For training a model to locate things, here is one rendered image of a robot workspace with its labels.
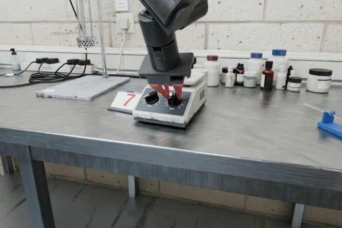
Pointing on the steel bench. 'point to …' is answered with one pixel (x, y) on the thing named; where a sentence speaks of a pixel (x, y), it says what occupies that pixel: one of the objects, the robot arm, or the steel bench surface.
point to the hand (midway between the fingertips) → (173, 95)
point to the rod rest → (330, 125)
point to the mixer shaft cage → (86, 43)
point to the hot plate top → (195, 77)
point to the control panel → (163, 106)
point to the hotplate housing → (196, 104)
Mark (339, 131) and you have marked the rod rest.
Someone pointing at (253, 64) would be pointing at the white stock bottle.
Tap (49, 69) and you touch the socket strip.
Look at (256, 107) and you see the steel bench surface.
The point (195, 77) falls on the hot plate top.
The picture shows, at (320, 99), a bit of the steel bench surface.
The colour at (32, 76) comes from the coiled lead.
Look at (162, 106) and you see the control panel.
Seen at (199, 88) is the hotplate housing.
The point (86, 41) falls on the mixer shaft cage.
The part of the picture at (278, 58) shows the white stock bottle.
